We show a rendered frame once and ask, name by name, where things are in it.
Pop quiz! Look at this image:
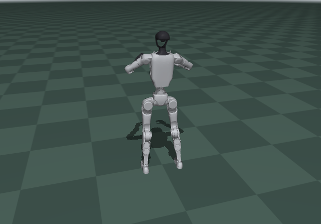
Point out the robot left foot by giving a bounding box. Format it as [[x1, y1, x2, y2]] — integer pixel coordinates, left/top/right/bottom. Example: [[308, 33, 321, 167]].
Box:
[[141, 160, 149, 174]]

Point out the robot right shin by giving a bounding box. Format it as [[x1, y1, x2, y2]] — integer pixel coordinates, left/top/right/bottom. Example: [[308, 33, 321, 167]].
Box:
[[173, 128, 181, 162]]

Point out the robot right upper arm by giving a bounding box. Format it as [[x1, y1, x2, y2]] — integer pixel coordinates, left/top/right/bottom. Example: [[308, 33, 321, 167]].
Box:
[[173, 53, 193, 71]]

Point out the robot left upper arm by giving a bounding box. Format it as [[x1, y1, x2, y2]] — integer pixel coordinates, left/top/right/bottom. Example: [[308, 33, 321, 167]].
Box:
[[125, 54, 152, 74]]

